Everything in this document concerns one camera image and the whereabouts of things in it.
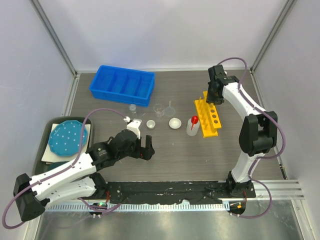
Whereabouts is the blue compartment bin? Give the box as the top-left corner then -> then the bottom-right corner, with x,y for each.
89,65 -> 156,107

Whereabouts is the clear plastic funnel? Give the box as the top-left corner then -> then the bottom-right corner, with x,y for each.
163,101 -> 176,117

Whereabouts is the small clear glass jar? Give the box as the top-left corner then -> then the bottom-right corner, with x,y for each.
128,104 -> 137,116

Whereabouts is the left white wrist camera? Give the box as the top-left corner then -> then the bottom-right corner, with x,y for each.
123,116 -> 142,139

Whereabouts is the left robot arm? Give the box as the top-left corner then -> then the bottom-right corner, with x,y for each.
13,129 -> 155,222

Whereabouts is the clear glass beaker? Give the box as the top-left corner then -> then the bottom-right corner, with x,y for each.
153,103 -> 165,118

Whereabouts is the white evaporating dish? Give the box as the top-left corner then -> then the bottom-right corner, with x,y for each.
168,117 -> 182,130

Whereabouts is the white slotted cable duct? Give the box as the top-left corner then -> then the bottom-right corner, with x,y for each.
47,200 -> 230,212

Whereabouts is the teal dotted plate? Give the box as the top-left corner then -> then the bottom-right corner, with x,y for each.
47,120 -> 83,158

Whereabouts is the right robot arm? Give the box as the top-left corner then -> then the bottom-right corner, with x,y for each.
206,64 -> 278,198

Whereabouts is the yellow test tube rack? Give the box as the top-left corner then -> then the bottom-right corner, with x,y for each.
194,91 -> 222,138

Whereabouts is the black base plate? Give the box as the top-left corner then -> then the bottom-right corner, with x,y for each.
77,180 -> 256,205

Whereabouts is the small white crucible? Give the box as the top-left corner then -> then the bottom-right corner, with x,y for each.
146,120 -> 156,130

